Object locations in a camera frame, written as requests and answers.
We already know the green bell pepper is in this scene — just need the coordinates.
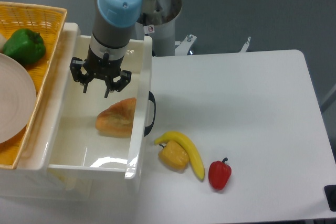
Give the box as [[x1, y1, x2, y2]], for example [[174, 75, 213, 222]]
[[3, 28, 46, 65]]

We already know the yellow bell pepper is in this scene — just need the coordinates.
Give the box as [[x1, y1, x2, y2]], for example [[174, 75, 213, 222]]
[[158, 141, 190, 170]]

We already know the yellow wicker basket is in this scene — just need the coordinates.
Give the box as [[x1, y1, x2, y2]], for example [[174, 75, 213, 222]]
[[1, 2, 67, 169]]

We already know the white drawer cabinet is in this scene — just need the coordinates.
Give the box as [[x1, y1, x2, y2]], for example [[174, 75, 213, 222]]
[[1, 23, 141, 199]]

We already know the beige plate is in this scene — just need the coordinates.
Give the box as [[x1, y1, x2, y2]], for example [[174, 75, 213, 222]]
[[1, 54, 36, 143]]

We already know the white upper drawer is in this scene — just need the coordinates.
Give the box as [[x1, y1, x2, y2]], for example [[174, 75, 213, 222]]
[[48, 36, 152, 181]]

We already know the yellow banana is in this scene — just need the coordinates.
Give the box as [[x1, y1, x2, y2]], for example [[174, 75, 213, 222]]
[[154, 131, 205, 181]]

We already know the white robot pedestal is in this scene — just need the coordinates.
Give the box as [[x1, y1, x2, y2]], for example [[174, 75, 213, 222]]
[[135, 0, 182, 56]]

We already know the black drawer handle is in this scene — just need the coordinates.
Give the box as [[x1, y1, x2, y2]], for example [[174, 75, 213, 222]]
[[144, 91, 156, 136]]

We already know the white object in basket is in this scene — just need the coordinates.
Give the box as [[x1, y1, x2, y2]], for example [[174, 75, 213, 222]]
[[0, 34, 7, 53]]

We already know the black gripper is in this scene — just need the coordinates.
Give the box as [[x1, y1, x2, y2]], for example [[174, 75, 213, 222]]
[[69, 45, 132, 98]]

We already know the triangle bread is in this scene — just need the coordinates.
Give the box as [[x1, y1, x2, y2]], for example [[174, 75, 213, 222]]
[[95, 98, 137, 138]]

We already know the white metal bracket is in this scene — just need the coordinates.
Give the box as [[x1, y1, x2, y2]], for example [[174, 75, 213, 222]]
[[175, 34, 197, 56]]

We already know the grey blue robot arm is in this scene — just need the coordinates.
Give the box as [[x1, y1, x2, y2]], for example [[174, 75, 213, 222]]
[[70, 0, 182, 94]]

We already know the red bell pepper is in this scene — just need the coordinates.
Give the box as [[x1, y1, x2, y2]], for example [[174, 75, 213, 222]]
[[208, 157, 232, 190]]

